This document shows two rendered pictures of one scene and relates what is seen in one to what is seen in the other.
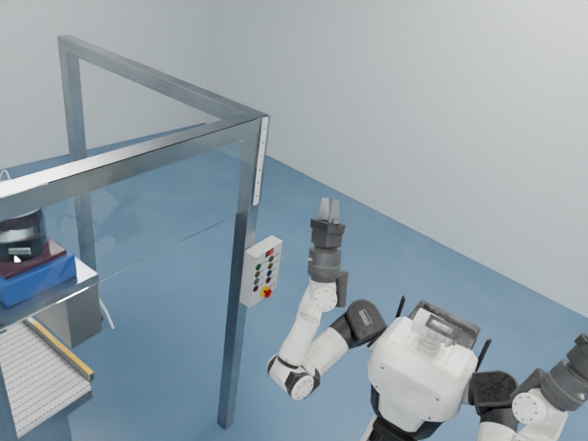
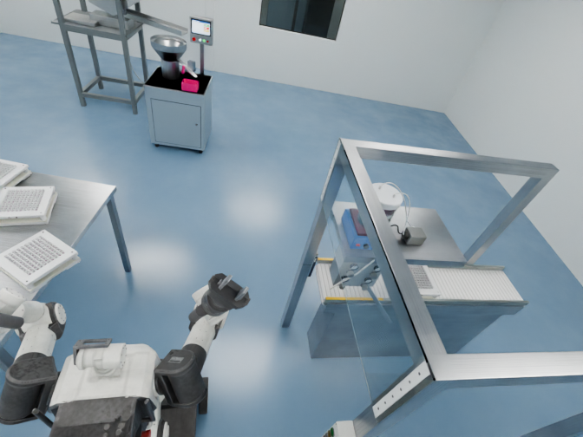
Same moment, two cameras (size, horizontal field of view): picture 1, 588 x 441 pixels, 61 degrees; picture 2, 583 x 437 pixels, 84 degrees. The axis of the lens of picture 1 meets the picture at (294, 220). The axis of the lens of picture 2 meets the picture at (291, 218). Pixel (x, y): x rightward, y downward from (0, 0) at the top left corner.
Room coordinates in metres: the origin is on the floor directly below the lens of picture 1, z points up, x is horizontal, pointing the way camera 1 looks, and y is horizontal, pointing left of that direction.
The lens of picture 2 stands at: (1.58, -0.38, 2.32)
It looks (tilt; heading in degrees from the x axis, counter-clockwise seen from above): 43 degrees down; 132
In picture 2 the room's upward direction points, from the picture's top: 14 degrees clockwise
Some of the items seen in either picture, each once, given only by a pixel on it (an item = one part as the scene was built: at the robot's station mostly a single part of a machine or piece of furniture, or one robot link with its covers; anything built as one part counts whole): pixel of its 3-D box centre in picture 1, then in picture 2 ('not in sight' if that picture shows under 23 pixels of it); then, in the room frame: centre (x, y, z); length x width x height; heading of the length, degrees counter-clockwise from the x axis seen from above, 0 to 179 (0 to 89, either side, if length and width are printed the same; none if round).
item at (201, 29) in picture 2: not in sight; (201, 49); (-1.90, 1.35, 1.07); 0.23 x 0.10 x 0.62; 53
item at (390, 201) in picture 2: not in sight; (379, 206); (1.07, 0.72, 1.45); 0.15 x 0.15 x 0.19
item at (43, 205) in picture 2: not in sight; (23, 201); (-0.24, -0.53, 0.92); 0.25 x 0.24 x 0.02; 158
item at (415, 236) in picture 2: not in sight; (412, 236); (1.21, 0.91, 1.30); 0.10 x 0.07 x 0.06; 58
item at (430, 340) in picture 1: (431, 330); (104, 358); (1.05, -0.42, 1.32); 0.10 x 0.07 x 0.09; 60
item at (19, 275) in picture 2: not in sight; (36, 256); (0.19, -0.55, 0.92); 0.25 x 0.24 x 0.02; 113
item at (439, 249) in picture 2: not in sight; (394, 232); (1.13, 0.90, 1.25); 0.62 x 0.38 x 0.04; 58
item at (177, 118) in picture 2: not in sight; (181, 112); (-1.92, 1.10, 0.38); 0.63 x 0.57 x 0.76; 53
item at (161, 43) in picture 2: not in sight; (176, 60); (-1.99, 1.09, 0.95); 0.49 x 0.36 x 0.38; 53
